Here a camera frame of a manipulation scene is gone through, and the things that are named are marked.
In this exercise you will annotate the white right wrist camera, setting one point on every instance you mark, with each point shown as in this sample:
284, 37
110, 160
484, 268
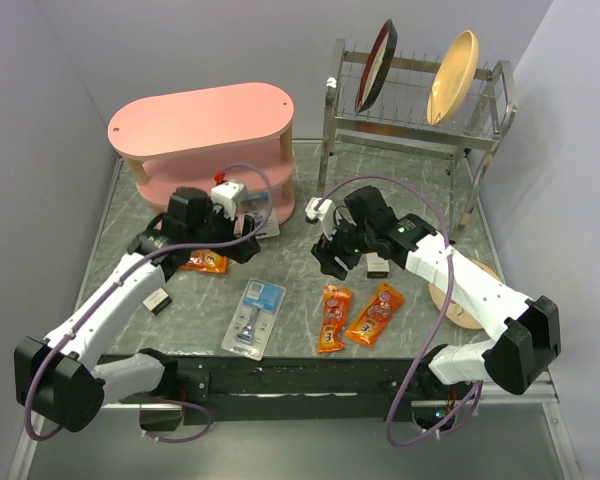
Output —
322, 211

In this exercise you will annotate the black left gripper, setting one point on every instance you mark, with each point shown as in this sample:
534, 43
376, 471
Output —
243, 251

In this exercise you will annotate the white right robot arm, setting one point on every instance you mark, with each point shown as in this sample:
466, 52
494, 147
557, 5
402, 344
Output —
523, 334

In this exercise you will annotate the pink three-tier shelf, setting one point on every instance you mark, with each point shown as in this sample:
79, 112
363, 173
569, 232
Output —
184, 139

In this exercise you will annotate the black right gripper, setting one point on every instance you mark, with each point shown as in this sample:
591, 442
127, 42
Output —
325, 252

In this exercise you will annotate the white black slim box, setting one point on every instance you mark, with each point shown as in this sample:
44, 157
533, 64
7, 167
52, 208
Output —
376, 267
157, 301

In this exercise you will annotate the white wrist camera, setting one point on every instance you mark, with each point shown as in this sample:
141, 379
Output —
228, 195
322, 211

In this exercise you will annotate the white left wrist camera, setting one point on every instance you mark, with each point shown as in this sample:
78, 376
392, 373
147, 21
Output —
228, 195

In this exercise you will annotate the orange razor pack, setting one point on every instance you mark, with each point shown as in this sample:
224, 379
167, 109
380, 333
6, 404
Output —
206, 261
336, 303
376, 315

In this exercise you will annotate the dark red plate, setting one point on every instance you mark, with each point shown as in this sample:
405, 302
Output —
376, 67

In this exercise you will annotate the yellow plate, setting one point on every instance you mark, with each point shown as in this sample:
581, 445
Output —
453, 78

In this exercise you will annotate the blue boxed razor pack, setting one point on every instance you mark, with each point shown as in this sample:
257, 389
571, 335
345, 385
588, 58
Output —
256, 206
254, 317

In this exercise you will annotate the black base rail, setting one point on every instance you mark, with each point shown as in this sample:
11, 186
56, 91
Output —
234, 388

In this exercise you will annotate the metal dish rack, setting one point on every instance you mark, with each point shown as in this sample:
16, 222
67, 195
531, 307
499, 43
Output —
397, 121

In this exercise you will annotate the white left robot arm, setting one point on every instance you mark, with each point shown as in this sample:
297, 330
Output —
60, 377

